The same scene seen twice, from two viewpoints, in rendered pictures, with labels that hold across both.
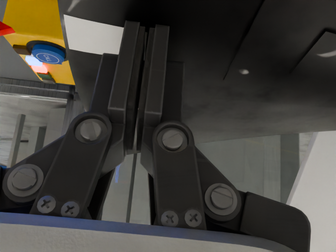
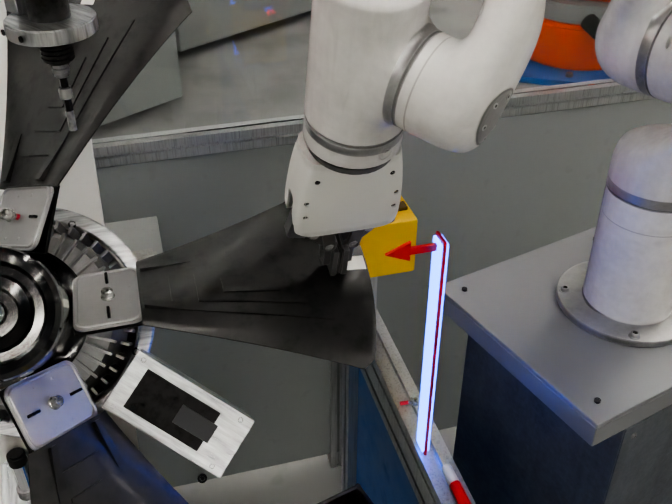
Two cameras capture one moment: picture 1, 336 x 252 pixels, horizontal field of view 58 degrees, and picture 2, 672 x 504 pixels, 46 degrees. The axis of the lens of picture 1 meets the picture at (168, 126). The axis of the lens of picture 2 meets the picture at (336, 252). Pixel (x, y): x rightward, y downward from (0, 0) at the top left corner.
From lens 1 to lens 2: 69 cm
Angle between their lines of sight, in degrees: 27
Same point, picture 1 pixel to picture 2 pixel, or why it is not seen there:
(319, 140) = (94, 197)
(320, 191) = not seen: hidden behind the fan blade
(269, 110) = (260, 248)
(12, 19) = (409, 232)
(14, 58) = (425, 154)
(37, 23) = (389, 234)
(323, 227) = not seen: hidden behind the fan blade
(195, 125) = not seen: hidden behind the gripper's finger
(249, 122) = (261, 236)
